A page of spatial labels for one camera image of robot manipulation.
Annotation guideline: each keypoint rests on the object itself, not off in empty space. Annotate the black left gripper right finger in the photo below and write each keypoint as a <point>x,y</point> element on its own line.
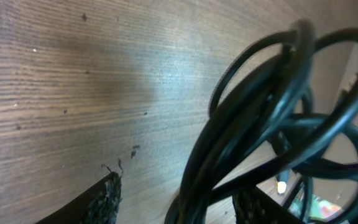
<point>253,206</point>

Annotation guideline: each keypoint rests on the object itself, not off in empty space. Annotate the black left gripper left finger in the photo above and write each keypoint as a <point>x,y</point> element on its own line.
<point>98,204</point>

